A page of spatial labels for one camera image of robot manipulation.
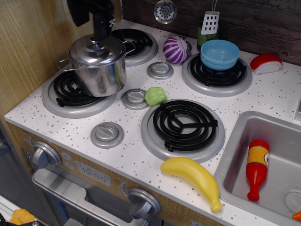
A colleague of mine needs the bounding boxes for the yellow toy banana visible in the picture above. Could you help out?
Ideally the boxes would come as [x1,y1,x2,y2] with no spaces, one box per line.
[160,157,222,213]

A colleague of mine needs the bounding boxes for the black burner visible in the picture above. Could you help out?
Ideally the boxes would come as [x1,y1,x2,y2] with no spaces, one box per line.
[42,72,117,119]
[111,28,158,67]
[141,99,225,163]
[182,54,253,97]

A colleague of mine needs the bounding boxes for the hanging slotted spatula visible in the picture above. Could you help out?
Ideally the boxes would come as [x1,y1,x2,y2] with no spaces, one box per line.
[201,0,220,35]

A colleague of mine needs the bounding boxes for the hanging round strainer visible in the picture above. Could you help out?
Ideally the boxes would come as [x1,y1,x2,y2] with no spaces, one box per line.
[153,0,177,24]

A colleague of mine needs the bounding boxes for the blue plastic bowl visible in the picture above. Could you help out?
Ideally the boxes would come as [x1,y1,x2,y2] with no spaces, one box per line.
[200,40,240,71]

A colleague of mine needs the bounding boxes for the red white toy sushi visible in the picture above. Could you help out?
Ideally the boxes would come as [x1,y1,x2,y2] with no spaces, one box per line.
[250,53,283,74]

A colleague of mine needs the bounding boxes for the orange toy carrot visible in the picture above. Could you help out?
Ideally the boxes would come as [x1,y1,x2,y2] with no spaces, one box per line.
[292,211,301,221]

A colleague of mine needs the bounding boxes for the silver stovetop knob middle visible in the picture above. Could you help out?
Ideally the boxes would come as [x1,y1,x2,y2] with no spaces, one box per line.
[121,89,149,110]

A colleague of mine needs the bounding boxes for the green toy lettuce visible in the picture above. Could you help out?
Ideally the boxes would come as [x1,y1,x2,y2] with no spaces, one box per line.
[144,87,167,106]

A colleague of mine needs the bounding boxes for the green toy can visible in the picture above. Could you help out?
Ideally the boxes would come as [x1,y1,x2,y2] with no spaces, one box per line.
[197,20,219,51]

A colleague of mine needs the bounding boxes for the purple striped toy ball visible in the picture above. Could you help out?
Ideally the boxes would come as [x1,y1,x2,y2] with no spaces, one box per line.
[163,35,190,64]

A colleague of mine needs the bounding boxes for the yellow cloth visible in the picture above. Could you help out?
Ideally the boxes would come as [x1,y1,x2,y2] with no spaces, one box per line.
[9,209,36,225]

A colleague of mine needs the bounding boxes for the metal sink basin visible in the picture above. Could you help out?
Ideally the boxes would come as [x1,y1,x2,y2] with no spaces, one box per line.
[214,111,301,226]

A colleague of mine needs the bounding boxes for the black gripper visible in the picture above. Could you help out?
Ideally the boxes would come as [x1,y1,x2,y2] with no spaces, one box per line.
[67,0,115,41]

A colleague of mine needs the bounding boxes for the silver oven knob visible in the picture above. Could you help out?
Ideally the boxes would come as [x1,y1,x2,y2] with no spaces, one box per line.
[32,141,61,169]
[127,188,161,219]

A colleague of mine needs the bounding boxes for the front left black burner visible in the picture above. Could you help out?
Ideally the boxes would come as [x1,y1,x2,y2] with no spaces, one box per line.
[42,72,117,119]

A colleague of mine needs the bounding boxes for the back right black burner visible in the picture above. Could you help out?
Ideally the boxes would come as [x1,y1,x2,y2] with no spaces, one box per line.
[182,54,253,97]

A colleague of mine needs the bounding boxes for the front right black burner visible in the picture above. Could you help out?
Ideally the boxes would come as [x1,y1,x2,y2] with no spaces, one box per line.
[141,99,225,163]

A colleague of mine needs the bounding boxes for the silver oven knob right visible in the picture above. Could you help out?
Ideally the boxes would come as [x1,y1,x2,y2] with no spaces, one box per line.
[127,188,161,219]

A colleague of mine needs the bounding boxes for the back left black burner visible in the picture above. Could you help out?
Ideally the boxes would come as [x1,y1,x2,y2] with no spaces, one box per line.
[111,28,158,67]

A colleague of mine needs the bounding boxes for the red toy ketchup bottle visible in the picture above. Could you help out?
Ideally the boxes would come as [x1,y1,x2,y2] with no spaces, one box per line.
[246,140,270,202]

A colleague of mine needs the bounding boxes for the silver stovetop knob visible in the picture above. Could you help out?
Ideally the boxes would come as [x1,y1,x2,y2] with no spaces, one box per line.
[90,122,125,149]
[147,62,174,80]
[121,89,149,110]

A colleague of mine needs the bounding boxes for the stainless steel pot lid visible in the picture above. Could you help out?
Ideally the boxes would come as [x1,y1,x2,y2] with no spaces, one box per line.
[68,34,125,66]

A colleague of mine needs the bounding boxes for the silver oven door handle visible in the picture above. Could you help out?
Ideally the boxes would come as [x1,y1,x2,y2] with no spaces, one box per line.
[32,169,149,226]

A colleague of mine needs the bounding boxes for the silver stovetop knob front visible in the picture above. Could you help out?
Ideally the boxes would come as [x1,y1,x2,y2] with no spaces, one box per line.
[90,122,125,149]

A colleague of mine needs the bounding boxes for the silver oven knob left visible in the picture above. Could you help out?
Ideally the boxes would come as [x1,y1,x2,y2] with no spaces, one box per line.
[32,141,61,169]

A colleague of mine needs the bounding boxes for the silver stovetop knob back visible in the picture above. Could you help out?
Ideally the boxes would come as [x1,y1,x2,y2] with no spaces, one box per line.
[147,62,174,80]

